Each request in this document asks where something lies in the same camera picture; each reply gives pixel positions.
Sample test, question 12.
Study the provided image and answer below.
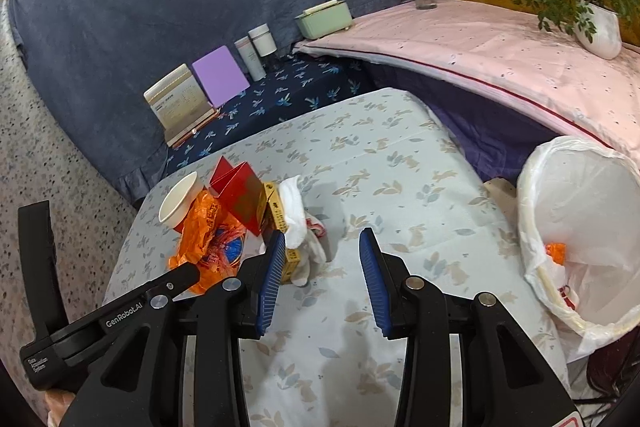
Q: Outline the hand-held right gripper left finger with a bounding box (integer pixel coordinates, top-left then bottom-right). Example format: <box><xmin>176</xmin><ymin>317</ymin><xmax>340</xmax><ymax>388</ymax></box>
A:
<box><xmin>60</xmin><ymin>229</ymin><xmax>288</xmax><ymax>427</ymax></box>

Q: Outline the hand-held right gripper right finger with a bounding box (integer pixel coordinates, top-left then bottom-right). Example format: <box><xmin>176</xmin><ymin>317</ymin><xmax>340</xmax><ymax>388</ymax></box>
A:
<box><xmin>359</xmin><ymin>228</ymin><xmax>576</xmax><ymax>427</ymax></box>

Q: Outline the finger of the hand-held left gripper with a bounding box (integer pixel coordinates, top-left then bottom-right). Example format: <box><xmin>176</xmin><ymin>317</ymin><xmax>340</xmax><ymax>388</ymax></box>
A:
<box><xmin>17</xmin><ymin>201</ymin><xmax>71</xmax><ymax>339</ymax></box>
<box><xmin>149</xmin><ymin>263</ymin><xmax>202</xmax><ymax>314</ymax></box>

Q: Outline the yellow cardboard box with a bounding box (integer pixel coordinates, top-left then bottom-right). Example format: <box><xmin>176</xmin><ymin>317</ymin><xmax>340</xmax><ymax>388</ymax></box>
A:
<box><xmin>261</xmin><ymin>181</ymin><xmax>303</xmax><ymax>284</ymax></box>

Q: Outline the trash bin with white liner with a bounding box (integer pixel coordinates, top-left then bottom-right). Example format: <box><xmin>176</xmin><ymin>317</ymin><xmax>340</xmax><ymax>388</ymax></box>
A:
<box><xmin>515</xmin><ymin>135</ymin><xmax>640</xmax><ymax>355</ymax></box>

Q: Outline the red paper box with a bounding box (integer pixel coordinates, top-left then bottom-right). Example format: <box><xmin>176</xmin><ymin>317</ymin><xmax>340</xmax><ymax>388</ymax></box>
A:
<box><xmin>209</xmin><ymin>157</ymin><xmax>266</xmax><ymax>237</ymax></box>

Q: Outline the light floral tablecloth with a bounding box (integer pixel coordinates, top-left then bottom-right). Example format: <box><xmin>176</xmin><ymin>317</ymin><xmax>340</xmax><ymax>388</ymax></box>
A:
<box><xmin>102</xmin><ymin>87</ymin><xmax>571</xmax><ymax>427</ymax></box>

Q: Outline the desk calendar on wooden stand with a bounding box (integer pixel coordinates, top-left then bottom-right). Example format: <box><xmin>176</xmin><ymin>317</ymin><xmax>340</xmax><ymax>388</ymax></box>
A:
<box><xmin>143</xmin><ymin>63</ymin><xmax>220</xmax><ymax>148</ymax></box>

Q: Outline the navy floral cloth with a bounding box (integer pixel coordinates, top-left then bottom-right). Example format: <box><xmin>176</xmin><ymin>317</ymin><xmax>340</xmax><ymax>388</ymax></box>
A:
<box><xmin>162</xmin><ymin>54</ymin><xmax>376</xmax><ymax>178</ymax></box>

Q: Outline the purple cloth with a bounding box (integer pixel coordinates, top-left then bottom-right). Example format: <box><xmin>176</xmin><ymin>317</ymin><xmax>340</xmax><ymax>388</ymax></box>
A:
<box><xmin>360</xmin><ymin>59</ymin><xmax>621</xmax><ymax>182</ymax></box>

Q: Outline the purple card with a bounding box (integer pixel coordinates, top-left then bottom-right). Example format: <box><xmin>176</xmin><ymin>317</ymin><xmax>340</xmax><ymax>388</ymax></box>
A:
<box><xmin>191</xmin><ymin>46</ymin><xmax>250</xmax><ymax>108</ymax></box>

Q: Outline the tall white bottle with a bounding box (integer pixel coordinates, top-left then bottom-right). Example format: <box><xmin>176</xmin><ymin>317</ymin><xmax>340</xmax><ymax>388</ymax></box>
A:
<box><xmin>234</xmin><ymin>36</ymin><xmax>267</xmax><ymax>80</ymax></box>

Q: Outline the white jar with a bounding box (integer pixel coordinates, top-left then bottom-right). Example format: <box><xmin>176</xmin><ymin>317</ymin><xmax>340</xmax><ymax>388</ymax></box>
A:
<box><xmin>248</xmin><ymin>23</ymin><xmax>277</xmax><ymax>56</ymax></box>

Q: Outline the pale green box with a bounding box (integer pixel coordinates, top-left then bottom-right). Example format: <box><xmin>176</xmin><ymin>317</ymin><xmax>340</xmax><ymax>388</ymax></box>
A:
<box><xmin>294</xmin><ymin>0</ymin><xmax>355</xmax><ymax>40</ymax></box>

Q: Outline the pink dotted cloth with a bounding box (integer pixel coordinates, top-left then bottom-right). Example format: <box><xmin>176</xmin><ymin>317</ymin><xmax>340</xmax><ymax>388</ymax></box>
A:
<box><xmin>291</xmin><ymin>0</ymin><xmax>640</xmax><ymax>158</ymax></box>

